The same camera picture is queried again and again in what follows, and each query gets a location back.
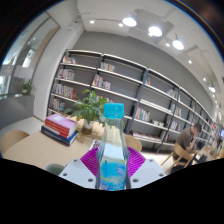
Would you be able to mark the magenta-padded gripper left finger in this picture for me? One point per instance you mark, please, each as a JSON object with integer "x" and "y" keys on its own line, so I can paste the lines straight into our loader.
{"x": 77, "y": 171}

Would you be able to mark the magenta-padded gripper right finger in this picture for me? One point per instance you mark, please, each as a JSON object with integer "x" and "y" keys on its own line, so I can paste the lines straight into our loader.
{"x": 148, "y": 170}

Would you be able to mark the clear blue-capped water bottle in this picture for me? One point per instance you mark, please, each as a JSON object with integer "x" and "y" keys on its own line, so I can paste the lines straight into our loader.
{"x": 112, "y": 156}

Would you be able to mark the light wooden chair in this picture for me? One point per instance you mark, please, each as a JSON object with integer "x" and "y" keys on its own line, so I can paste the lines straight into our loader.
{"x": 13, "y": 140}
{"x": 135, "y": 142}

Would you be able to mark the dark blue thick book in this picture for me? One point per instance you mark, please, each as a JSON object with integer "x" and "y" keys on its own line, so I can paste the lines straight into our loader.
{"x": 58, "y": 136}

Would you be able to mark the red hardcover book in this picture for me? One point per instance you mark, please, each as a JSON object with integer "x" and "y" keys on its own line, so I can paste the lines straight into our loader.
{"x": 59, "y": 132}
{"x": 58, "y": 127}

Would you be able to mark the person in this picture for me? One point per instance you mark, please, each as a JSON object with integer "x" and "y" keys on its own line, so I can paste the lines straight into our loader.
{"x": 185, "y": 140}

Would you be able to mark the purple-covered book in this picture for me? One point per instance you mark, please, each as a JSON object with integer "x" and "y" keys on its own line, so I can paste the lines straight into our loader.
{"x": 61, "y": 120}

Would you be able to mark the green potted plant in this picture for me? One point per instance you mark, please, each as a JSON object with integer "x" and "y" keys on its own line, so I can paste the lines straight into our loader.
{"x": 88, "y": 108}

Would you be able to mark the grey shelf unit with books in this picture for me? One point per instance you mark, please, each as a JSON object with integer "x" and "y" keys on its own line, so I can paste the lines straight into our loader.
{"x": 120, "y": 83}

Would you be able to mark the small leafy background plant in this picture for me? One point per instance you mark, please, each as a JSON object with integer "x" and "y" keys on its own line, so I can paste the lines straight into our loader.
{"x": 26, "y": 87}

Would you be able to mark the round ceiling lights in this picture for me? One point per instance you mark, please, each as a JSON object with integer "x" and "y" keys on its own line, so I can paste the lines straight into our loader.
{"x": 155, "y": 31}

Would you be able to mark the wooden frame chair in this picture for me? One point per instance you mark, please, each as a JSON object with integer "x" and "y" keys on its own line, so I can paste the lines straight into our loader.
{"x": 176, "y": 158}

